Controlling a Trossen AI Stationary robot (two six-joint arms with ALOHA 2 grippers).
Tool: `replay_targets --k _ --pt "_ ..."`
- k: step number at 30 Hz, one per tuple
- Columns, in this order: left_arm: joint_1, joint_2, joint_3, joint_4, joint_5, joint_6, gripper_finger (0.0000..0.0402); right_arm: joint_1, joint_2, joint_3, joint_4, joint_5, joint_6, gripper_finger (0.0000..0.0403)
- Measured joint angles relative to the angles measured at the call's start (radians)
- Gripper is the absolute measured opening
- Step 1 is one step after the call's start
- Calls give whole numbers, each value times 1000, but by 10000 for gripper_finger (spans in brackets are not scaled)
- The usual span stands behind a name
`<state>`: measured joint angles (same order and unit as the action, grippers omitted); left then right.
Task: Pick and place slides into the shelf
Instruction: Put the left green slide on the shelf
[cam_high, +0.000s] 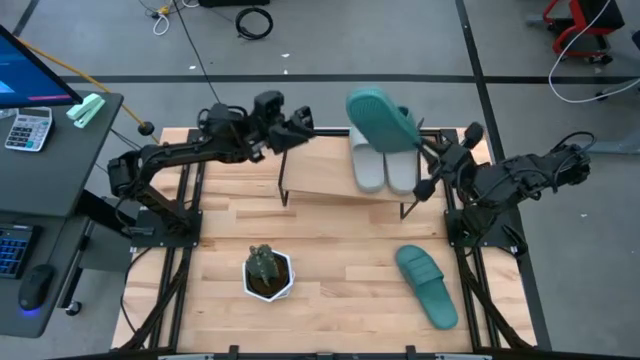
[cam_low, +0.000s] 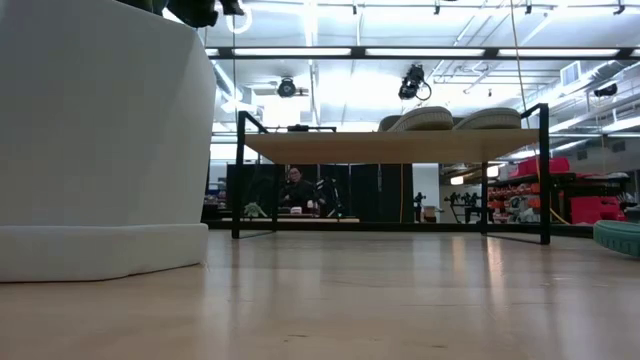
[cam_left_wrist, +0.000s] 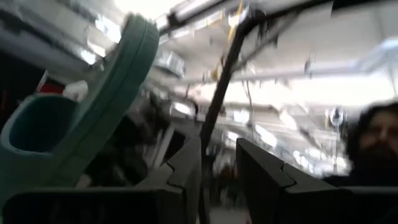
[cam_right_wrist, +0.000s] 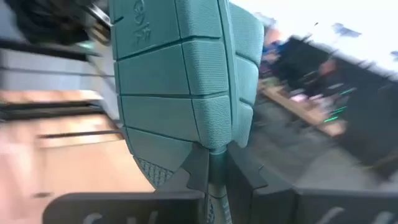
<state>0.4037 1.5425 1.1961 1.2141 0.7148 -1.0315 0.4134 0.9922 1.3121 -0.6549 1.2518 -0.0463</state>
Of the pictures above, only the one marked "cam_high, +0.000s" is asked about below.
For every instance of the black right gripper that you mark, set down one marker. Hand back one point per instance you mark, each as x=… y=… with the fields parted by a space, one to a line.
x=450 y=162

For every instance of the green rubber slide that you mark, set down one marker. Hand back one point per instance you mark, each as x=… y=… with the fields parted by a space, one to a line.
x=427 y=287
x=380 y=120

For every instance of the mint green stapler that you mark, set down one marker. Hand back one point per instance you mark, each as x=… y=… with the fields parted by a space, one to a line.
x=85 y=110

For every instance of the green cactus plant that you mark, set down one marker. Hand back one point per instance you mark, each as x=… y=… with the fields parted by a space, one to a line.
x=262 y=265

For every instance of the black power strip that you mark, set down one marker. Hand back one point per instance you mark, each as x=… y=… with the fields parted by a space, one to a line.
x=235 y=3

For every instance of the wooden shelf with black legs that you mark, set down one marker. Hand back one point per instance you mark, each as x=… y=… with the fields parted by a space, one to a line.
x=320 y=170

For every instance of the black computer mouse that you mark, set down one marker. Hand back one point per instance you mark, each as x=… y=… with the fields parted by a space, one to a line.
x=35 y=287

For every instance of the black desk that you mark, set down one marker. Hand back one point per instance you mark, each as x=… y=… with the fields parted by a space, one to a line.
x=50 y=175

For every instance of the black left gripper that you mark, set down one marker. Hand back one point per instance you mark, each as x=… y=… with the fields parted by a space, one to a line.
x=265 y=125

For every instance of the grey calculator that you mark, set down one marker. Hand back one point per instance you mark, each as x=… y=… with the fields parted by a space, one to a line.
x=27 y=130

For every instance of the black aluminium table frame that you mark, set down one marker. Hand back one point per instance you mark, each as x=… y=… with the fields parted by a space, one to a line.
x=330 y=132

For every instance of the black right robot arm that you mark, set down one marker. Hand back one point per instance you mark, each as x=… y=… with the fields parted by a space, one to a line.
x=525 y=175

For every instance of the black keyboard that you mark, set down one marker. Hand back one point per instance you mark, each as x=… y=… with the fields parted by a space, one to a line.
x=12 y=250

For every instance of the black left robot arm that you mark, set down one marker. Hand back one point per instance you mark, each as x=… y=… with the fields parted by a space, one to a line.
x=175 y=150

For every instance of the white faceted plant pot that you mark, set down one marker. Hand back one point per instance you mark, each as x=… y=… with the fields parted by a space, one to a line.
x=248 y=290

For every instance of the computer monitor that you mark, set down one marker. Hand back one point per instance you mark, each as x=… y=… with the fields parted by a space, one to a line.
x=30 y=75

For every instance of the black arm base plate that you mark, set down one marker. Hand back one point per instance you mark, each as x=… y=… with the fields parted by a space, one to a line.
x=452 y=236
x=150 y=237

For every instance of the black desk caster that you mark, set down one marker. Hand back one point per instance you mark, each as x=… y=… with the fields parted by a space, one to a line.
x=73 y=308

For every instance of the black round knob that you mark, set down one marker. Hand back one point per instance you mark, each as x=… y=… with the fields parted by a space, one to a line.
x=146 y=128

